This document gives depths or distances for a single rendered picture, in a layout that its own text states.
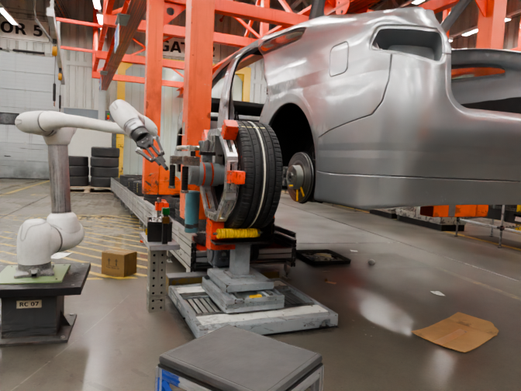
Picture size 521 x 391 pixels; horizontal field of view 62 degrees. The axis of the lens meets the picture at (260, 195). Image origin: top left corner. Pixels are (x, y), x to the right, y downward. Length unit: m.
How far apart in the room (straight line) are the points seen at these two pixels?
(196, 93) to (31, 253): 1.42
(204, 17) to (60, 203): 1.51
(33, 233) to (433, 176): 1.93
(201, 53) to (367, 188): 1.57
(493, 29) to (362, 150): 2.83
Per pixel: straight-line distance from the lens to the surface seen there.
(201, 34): 3.10
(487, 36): 4.67
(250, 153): 2.37
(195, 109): 3.01
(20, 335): 2.55
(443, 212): 4.21
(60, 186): 2.59
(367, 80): 2.08
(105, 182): 10.88
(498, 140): 2.18
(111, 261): 3.60
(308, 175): 2.67
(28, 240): 2.46
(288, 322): 2.50
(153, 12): 5.11
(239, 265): 2.71
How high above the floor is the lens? 0.94
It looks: 5 degrees down
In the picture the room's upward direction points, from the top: 3 degrees clockwise
